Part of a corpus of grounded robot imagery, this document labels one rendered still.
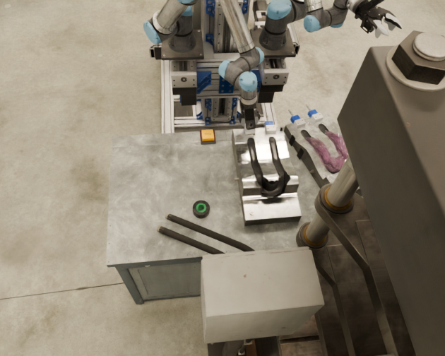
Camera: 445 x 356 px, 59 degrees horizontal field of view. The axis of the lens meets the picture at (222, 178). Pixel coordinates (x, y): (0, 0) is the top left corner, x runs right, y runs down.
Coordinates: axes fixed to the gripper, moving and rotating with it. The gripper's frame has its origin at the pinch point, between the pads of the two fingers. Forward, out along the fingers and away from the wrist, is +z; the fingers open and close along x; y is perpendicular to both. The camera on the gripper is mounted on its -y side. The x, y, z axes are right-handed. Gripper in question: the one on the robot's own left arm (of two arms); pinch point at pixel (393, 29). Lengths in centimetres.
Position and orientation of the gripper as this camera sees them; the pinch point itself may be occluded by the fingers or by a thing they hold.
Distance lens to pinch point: 183.4
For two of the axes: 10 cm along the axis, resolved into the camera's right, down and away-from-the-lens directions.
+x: -8.6, 4.8, -1.9
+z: 5.1, 7.5, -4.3
